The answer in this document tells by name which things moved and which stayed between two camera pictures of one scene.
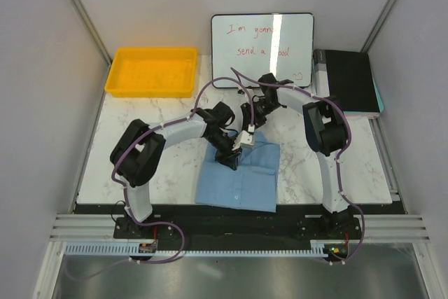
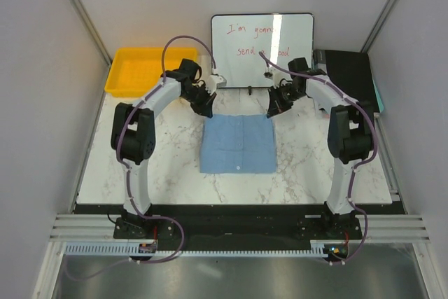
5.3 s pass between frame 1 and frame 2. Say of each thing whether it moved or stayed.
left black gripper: moved
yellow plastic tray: stayed
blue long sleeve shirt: moved
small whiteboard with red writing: stayed
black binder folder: stayed
